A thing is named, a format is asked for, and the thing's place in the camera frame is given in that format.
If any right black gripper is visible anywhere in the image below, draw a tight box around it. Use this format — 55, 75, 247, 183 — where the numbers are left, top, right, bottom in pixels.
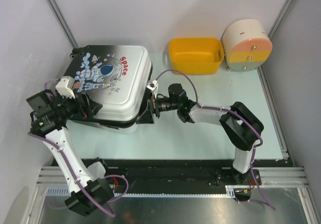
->
136, 91, 180, 124

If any space print kids suitcase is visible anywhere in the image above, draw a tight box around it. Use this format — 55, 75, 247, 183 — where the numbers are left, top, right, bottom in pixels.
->
65, 45, 152, 134

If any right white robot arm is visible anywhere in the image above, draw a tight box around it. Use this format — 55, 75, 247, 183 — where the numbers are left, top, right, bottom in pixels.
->
136, 82, 264, 184

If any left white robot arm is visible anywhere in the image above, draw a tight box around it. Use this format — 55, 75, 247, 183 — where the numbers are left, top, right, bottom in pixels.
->
26, 89, 115, 217

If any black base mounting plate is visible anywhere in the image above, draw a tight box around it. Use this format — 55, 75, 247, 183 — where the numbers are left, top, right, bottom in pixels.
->
104, 159, 293, 194

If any yellow plastic basket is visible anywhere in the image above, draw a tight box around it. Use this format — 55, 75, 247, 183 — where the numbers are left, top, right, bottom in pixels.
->
168, 37, 224, 75

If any round pastel drawer box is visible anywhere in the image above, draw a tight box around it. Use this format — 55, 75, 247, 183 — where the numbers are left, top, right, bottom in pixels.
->
222, 19, 272, 71

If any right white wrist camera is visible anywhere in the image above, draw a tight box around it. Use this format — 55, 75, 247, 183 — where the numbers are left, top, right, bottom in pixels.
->
146, 80, 158, 98

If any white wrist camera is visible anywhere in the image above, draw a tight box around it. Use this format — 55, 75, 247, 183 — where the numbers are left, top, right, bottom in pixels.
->
55, 76, 75, 99
146, 80, 158, 98

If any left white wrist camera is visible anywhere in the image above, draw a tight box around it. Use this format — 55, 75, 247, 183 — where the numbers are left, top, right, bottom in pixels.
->
55, 76, 75, 99

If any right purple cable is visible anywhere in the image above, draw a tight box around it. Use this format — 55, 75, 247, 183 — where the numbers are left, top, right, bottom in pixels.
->
152, 69, 276, 210

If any purple cable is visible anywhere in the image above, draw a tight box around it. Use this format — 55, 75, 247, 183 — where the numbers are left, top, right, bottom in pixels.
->
152, 69, 276, 210
27, 79, 129, 217

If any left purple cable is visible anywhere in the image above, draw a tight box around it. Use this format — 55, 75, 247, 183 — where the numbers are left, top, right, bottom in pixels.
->
27, 79, 129, 217

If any white slotted cable duct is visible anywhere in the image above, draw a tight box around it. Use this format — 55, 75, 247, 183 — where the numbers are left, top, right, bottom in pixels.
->
45, 186, 241, 198

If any aluminium frame rail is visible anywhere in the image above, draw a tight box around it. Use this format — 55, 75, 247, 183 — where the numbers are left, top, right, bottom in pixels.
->
36, 166, 309, 188

